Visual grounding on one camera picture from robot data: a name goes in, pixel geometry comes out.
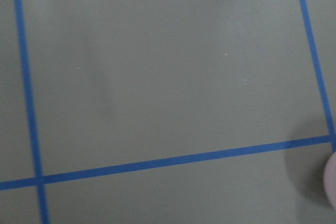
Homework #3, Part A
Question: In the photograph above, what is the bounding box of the brown paper table cover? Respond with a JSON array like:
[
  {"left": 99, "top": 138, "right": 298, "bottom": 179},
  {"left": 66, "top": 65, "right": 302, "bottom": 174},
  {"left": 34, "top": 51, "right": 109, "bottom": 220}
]
[{"left": 1, "top": 0, "right": 335, "bottom": 223}]

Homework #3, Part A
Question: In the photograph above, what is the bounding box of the pink bowl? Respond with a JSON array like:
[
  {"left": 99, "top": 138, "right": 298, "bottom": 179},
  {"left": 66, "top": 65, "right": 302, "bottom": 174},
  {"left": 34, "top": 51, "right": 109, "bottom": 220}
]
[{"left": 323, "top": 153, "right": 336, "bottom": 210}]

